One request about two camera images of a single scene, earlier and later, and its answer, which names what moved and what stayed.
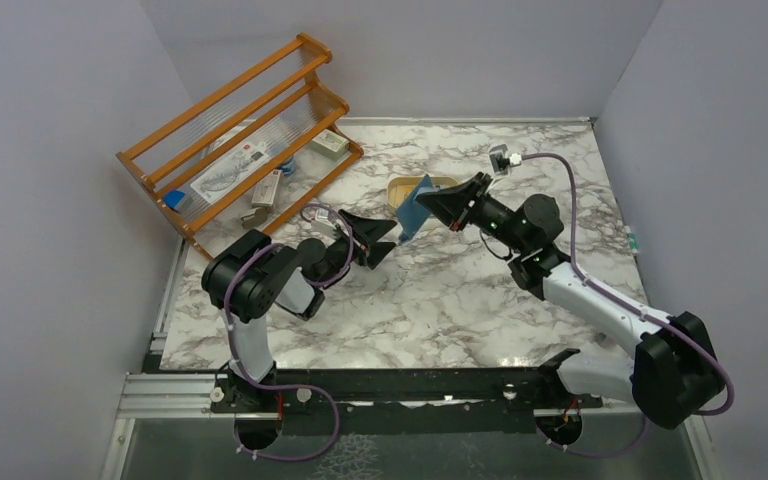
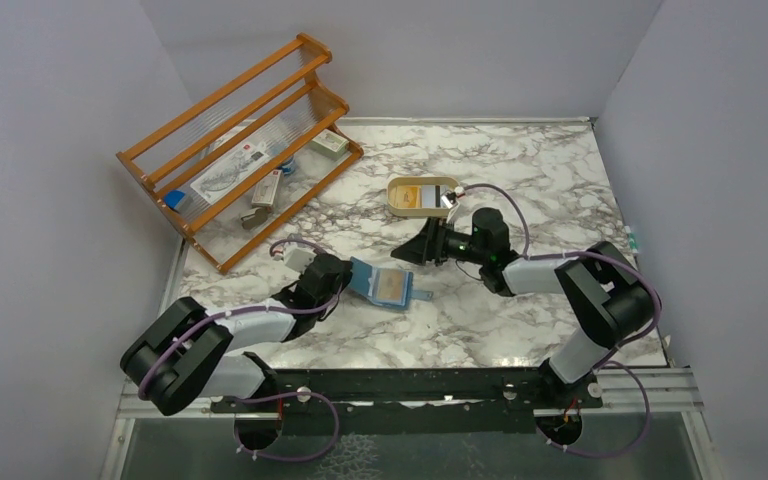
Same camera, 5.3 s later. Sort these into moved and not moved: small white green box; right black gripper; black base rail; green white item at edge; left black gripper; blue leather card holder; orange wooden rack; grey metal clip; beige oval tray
Moved: blue leather card holder; left black gripper; right black gripper
Not moved: grey metal clip; green white item at edge; orange wooden rack; black base rail; small white green box; beige oval tray
